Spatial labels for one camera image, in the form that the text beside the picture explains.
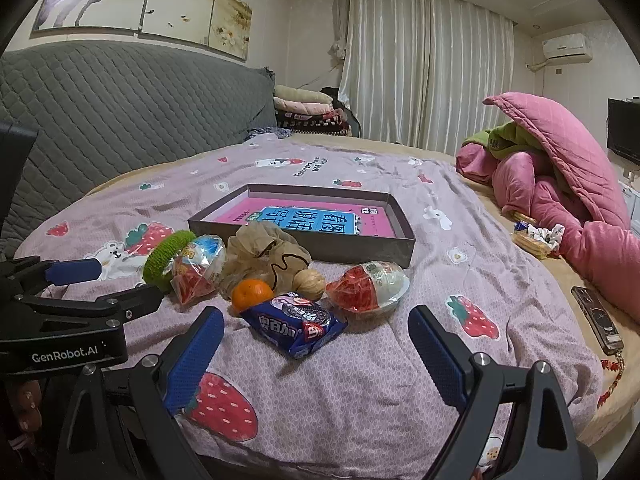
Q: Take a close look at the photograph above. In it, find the grey shallow cardboard box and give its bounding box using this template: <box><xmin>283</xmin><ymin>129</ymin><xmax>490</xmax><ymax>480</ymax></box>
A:
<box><xmin>188</xmin><ymin>184</ymin><xmax>416</xmax><ymax>269</ymax></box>

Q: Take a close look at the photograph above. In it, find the tan walnut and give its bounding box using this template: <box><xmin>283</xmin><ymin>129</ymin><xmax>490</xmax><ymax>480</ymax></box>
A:
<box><xmin>292</xmin><ymin>268</ymin><xmax>326</xmax><ymax>301</ymax></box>

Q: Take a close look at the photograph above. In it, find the lilac strawberry print bedsheet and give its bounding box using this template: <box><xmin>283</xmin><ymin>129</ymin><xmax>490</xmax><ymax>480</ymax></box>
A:
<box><xmin>17</xmin><ymin>136</ymin><xmax>602</xmax><ymax>479</ymax></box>

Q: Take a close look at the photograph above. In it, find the pink quilted comforter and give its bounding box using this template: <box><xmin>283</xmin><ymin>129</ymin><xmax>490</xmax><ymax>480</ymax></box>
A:
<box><xmin>456</xmin><ymin>92</ymin><xmax>639</xmax><ymax>318</ymax></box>

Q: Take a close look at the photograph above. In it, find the beige mesh drawstring pouch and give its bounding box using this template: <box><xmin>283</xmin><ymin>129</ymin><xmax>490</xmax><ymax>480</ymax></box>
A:
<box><xmin>218</xmin><ymin>221</ymin><xmax>312</xmax><ymax>300</ymax></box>

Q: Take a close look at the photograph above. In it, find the black wall television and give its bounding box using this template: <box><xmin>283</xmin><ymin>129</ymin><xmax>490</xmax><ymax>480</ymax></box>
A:
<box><xmin>606</xmin><ymin>99</ymin><xmax>640</xmax><ymax>165</ymax></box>

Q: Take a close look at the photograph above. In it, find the pink and blue book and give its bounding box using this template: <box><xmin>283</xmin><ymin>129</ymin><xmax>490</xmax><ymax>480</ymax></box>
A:
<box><xmin>205</xmin><ymin>195</ymin><xmax>395</xmax><ymax>237</ymax></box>

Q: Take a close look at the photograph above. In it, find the orange tangerine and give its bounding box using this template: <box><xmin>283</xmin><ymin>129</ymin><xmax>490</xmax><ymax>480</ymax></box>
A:
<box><xmin>231</xmin><ymin>278</ymin><xmax>273</xmax><ymax>313</ymax></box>

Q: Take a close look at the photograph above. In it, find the blue Oreo cookie packet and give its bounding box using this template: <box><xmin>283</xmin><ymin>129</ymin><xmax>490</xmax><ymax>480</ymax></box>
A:
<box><xmin>241</xmin><ymin>292</ymin><xmax>348</xmax><ymax>360</ymax></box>

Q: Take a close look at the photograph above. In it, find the green garment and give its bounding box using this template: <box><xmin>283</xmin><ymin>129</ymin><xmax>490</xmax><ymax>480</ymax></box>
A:
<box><xmin>463</xmin><ymin>122</ymin><xmax>544</xmax><ymax>160</ymax></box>

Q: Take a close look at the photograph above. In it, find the green knitted ring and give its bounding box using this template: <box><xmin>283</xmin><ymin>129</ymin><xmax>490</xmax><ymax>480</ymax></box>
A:
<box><xmin>142</xmin><ymin>230</ymin><xmax>198</xmax><ymax>293</ymax></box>

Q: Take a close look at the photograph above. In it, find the white wall air conditioner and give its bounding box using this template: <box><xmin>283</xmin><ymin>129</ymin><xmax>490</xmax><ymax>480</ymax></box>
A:
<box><xmin>542</xmin><ymin>32</ymin><xmax>592</xmax><ymax>65</ymax></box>

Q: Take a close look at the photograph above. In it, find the grey quilted headboard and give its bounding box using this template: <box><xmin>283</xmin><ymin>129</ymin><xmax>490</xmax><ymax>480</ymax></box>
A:
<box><xmin>1</xmin><ymin>40</ymin><xmax>276</xmax><ymax>255</ymax></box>

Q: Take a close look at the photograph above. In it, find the white pleated curtain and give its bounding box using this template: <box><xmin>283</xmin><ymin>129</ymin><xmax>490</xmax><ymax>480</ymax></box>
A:
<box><xmin>334</xmin><ymin>0</ymin><xmax>515</xmax><ymax>155</ymax></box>

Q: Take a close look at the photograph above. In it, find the blossom tree wall painting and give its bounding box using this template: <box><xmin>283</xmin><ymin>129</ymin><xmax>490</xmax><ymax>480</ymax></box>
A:
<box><xmin>32</xmin><ymin>0</ymin><xmax>252</xmax><ymax>60</ymax></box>

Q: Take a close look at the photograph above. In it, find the stack of folded blankets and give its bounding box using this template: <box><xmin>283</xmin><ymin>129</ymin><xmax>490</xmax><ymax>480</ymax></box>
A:
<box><xmin>272</xmin><ymin>84</ymin><xmax>352</xmax><ymax>136</ymax></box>

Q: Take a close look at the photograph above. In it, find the red-white surprise egg toy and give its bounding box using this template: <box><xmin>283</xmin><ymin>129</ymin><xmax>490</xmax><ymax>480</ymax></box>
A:
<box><xmin>326</xmin><ymin>261</ymin><xmax>410</xmax><ymax>315</ymax></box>

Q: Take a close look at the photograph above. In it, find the person's left hand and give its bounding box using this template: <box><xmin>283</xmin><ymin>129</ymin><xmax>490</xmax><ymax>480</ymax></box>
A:
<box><xmin>12</xmin><ymin>380</ymin><xmax>42</xmax><ymax>434</ymax></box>

